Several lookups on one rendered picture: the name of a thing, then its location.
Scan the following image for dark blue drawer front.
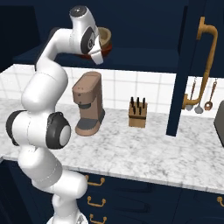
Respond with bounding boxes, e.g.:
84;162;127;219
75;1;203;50
78;210;178;224
80;171;182;196
78;191;179;215

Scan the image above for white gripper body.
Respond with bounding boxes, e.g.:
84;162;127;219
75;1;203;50
87;44;106;66

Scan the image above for dark blue cupboard door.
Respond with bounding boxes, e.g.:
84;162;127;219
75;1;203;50
174;187;224;224

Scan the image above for brown coffee machine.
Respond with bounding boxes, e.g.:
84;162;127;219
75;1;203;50
71;71;106;137

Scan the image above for red bowl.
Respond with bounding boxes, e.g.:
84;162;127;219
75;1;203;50
73;43;113;60

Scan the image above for dark blue open cabinet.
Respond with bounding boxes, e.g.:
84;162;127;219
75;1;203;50
0;0;224;79

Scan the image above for copper hanging spoon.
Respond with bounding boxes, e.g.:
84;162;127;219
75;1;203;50
203;77;219;112

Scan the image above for grey hanging spoon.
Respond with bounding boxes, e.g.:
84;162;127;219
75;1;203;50
193;95;204;115

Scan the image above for dark blue base cabinet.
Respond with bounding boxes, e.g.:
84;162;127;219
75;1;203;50
0;158;55;224

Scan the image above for wooden knife block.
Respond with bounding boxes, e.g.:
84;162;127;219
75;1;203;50
128;96;149;129

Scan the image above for golden cabinet door handle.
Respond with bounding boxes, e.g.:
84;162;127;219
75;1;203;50
181;16;219;110

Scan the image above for dark blue cabinet door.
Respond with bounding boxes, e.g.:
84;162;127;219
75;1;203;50
165;0;203;137

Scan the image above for tan wooden bowl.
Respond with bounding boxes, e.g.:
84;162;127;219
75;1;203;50
97;26;113;49

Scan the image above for golden drawer handle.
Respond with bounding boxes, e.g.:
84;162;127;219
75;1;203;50
87;195;107;208
84;174;106;187
88;213;108;224

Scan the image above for grey hanging ladle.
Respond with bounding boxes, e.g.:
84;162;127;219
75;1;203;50
185;76;198;112

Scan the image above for grey toaster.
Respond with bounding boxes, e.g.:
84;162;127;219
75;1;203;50
213;100;224;147

